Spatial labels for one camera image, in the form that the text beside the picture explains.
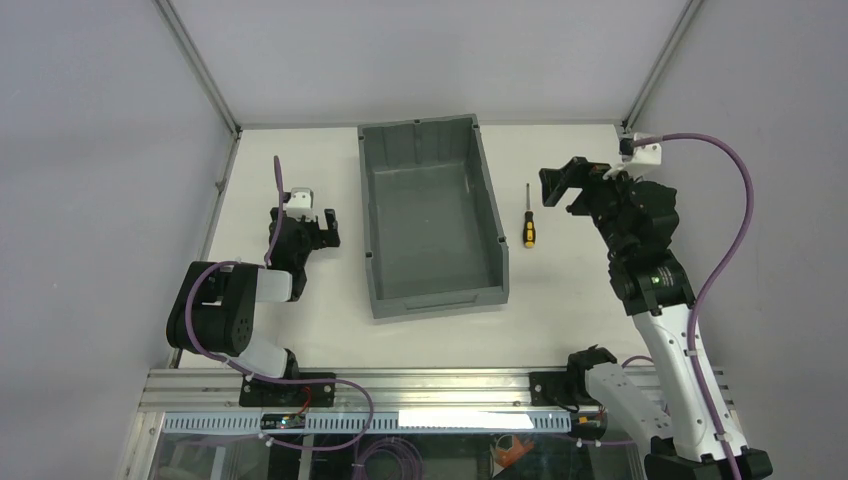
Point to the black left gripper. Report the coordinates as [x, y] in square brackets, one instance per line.
[304, 227]

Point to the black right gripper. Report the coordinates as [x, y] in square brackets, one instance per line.
[584, 187]

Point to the yellow black screwdriver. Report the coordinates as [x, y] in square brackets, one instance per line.
[529, 230]

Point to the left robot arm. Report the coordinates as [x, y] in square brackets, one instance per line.
[213, 313]

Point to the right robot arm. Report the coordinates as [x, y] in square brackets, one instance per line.
[693, 436]

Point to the grey plastic bin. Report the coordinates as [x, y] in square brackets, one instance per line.
[433, 238]

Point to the orange object under table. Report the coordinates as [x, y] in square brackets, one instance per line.
[509, 448]

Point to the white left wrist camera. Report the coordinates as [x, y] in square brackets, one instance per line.
[299, 204]

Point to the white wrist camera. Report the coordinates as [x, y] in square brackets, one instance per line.
[299, 204]
[640, 154]

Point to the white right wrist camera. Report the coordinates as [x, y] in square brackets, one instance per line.
[640, 154]

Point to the right aluminium frame post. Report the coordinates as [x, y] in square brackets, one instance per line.
[678, 32]

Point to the aluminium frame post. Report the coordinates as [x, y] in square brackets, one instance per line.
[678, 32]
[196, 64]

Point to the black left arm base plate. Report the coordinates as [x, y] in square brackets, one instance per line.
[319, 392]

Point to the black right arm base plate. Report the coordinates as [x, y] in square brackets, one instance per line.
[560, 388]

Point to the left aluminium frame post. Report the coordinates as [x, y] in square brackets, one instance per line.
[196, 64]

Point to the aluminium mounting rail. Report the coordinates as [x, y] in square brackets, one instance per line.
[217, 390]

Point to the slotted white cable duct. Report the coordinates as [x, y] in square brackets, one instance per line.
[407, 421]

